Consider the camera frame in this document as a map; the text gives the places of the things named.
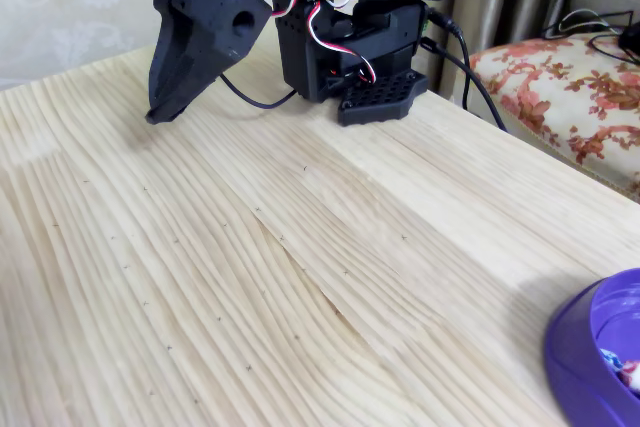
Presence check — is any red white servo wire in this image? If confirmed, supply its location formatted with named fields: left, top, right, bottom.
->
left=305, top=0, right=378, bottom=86

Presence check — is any black USB cable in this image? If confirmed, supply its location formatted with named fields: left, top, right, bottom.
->
left=418, top=36, right=507, bottom=132

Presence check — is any black power cable with plug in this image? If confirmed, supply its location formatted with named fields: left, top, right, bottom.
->
left=423, top=6, right=472, bottom=111

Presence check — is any candy with twisted ends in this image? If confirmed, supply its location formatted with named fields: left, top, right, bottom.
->
left=599, top=346, right=640, bottom=396

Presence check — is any black rounded device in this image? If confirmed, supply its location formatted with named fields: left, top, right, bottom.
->
left=616, top=20, right=640, bottom=53

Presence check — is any floral upholstered seat cushion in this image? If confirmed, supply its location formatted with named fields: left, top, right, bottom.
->
left=468, top=34, right=640, bottom=199

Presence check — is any thin black cable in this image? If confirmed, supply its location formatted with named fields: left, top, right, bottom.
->
left=541, top=7, right=640, bottom=66

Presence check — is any purple plastic bowl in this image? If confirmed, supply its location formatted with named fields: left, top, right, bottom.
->
left=543, top=266, right=640, bottom=427

